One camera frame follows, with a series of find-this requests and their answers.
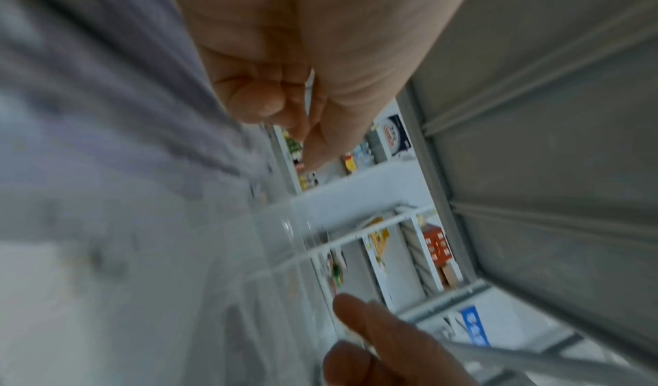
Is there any person's right hand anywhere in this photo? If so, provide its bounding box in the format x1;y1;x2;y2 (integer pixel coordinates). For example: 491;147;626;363
322;293;476;386

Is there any person's left hand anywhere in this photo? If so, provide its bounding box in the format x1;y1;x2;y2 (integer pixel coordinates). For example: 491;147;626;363
154;0;485;171

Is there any row of purple toothbrush packets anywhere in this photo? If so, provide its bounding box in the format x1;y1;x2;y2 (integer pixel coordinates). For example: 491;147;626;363
0;0;330;386

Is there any white metal shelf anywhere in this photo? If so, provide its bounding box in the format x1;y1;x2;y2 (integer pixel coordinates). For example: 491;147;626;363
0;0;658;386

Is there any blue printed sign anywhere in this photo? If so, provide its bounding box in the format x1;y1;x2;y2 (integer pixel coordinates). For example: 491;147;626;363
459;304;492;348

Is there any open cardboard box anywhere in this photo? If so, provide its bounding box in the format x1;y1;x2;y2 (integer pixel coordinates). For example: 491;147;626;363
437;260;464;291

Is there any pile of snack packets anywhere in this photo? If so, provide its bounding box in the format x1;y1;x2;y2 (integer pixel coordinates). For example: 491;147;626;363
326;252;347;296

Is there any red gift box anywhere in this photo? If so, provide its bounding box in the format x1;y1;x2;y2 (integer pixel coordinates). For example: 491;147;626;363
422;224;456;265

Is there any yellow snack packet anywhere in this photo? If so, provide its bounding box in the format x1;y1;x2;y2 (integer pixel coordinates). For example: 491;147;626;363
365;217;392;269

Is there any blue and white water carton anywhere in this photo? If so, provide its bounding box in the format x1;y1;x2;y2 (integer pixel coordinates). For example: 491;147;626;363
377;114;414;158

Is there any row of colourful bottles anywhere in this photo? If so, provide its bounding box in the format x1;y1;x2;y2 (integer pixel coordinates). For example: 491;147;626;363
282;128;320;191

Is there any cluster of water and soda bottles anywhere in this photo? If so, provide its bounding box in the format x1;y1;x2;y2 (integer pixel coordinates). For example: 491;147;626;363
353;142;376;168

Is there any white snack shelving unit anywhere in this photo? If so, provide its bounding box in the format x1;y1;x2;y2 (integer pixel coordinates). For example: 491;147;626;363
303;201;467;317

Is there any white drinks shelving unit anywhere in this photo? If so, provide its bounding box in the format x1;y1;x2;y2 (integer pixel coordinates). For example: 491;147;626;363
265;114;417;194

